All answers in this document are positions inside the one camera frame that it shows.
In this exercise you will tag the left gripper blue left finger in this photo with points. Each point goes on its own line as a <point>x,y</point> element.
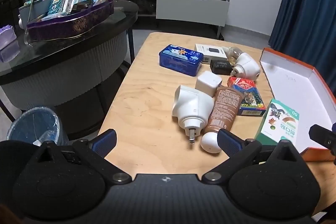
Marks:
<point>104,143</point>

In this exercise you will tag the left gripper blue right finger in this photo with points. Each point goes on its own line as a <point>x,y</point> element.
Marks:
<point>229,142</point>

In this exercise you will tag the brown tube white cap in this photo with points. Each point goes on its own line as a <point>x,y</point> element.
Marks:
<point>227,102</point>

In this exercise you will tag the green white bandage box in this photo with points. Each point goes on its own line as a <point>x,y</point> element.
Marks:
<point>279,122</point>

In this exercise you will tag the playing cards box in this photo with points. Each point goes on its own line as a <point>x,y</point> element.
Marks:
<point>252,103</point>

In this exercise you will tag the white plug-in repellent heater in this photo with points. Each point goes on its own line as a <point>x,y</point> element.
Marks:
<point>192,108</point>

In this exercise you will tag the white cube charger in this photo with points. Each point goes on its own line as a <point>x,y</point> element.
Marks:
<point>208,83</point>

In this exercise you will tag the white heater with liquid bottle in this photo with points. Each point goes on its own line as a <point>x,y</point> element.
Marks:
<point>243,65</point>

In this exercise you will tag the orange white cardboard box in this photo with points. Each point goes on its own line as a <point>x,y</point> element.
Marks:
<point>301,87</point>

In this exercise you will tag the blue trash bin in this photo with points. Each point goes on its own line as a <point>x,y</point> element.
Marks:
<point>37,125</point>

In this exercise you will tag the round black glass table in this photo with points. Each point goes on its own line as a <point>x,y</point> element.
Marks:
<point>78,77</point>

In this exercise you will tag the white charger packaging box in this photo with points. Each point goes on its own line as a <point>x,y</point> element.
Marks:
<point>210,53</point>

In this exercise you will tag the blue tin box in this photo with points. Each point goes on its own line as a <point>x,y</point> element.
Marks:
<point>181,60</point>

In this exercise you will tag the blue curtain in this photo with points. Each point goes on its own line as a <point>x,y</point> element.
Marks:
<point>305,30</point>

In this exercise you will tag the purple oval tray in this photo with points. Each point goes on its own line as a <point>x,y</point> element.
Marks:
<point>70,26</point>

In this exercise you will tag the purple tissue pack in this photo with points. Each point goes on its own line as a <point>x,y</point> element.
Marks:
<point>7,35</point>

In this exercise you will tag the white tv cabinet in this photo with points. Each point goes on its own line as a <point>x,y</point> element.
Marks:
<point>210,12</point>

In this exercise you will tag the black wall charger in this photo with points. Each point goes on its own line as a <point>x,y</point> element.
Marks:
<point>221,67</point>

